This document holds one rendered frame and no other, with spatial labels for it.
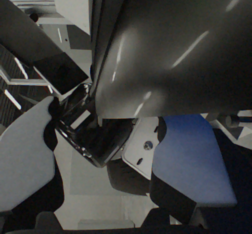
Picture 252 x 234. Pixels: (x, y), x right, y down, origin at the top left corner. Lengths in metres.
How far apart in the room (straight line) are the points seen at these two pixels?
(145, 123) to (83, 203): 12.13
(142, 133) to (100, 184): 5.38
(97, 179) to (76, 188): 0.60
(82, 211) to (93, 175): 6.93
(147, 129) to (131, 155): 0.05
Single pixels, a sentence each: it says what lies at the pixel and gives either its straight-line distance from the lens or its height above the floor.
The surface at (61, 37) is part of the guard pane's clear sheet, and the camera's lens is 1.28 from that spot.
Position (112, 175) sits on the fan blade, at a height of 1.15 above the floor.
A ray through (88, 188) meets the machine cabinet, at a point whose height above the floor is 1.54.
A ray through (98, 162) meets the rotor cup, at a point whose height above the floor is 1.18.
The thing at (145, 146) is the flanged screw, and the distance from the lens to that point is 0.29.
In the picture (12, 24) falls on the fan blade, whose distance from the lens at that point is 0.38.
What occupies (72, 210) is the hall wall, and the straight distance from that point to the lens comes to 12.48.
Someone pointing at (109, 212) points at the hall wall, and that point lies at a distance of 12.39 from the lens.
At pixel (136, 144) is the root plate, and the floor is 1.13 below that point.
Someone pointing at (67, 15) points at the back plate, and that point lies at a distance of 0.70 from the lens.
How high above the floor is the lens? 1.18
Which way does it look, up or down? 6 degrees down
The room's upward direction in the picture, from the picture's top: 87 degrees counter-clockwise
